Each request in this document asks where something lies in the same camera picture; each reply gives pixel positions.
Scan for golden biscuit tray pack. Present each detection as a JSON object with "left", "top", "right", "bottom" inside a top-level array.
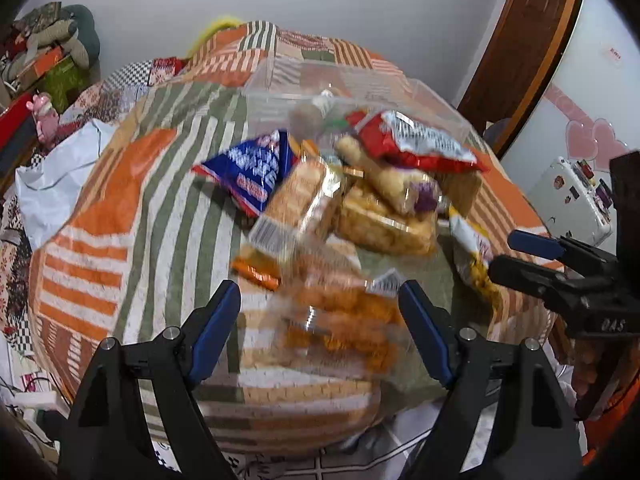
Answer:
[{"left": 334, "top": 181, "right": 437, "bottom": 256}]

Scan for clear plastic storage bin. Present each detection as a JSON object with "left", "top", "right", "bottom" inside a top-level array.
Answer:
[{"left": 243, "top": 56, "right": 473, "bottom": 142}]

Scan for white mini fridge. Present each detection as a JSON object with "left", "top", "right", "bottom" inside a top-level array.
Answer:
[{"left": 526, "top": 157, "right": 613, "bottom": 246}]

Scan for orange jacket sleeve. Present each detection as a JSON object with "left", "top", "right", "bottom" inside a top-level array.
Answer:
[{"left": 582, "top": 344, "right": 639, "bottom": 465}]

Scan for red snack bag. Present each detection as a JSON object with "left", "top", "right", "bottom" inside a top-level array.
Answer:
[{"left": 345, "top": 110, "right": 487, "bottom": 174}]

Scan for checkered patchwork quilt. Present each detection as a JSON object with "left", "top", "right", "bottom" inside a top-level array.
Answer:
[{"left": 1, "top": 58, "right": 186, "bottom": 356}]

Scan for pile of cushions and boxes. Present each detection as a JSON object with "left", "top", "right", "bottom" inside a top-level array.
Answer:
[{"left": 1, "top": 1, "right": 101, "bottom": 96}]

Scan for red box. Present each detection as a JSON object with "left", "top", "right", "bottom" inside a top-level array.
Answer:
[{"left": 0, "top": 91, "right": 36, "bottom": 150}]

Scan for pink plush toy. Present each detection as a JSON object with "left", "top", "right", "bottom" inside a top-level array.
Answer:
[{"left": 26, "top": 92, "right": 60, "bottom": 150}]

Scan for green gift bag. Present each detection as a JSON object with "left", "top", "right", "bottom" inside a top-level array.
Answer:
[{"left": 38, "top": 56, "right": 90, "bottom": 114}]

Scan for person right hand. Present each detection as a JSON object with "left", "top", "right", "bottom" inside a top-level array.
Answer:
[{"left": 572, "top": 339, "right": 608, "bottom": 398}]

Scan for orange fried snack bag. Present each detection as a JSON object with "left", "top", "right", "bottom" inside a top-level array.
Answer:
[{"left": 268, "top": 246, "right": 410, "bottom": 379}]

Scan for white plastic sheet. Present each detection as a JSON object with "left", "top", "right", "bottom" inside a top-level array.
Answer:
[{"left": 15, "top": 119, "right": 116, "bottom": 250}]

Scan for yellow white snack bag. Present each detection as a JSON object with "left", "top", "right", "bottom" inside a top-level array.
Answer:
[{"left": 448, "top": 205, "right": 502, "bottom": 309}]

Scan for striped patchwork bedspread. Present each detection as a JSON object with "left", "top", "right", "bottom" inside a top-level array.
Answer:
[{"left": 28, "top": 21, "right": 544, "bottom": 456}]

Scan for yellow foam tube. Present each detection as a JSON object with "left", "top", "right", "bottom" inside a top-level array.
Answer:
[{"left": 186, "top": 15, "right": 243, "bottom": 58}]

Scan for long orange cracker pack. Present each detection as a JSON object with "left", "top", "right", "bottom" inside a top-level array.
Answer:
[{"left": 231, "top": 156, "right": 347, "bottom": 290}]

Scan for purple label rice cracker pack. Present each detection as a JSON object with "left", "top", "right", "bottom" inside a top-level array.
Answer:
[{"left": 334, "top": 134, "right": 442, "bottom": 216}]

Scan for wooden wardrobe frame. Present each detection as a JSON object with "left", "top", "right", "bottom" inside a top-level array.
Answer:
[{"left": 458, "top": 0, "right": 582, "bottom": 156}]

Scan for blue snack bag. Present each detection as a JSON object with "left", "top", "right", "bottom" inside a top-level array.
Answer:
[{"left": 191, "top": 129, "right": 298, "bottom": 218}]

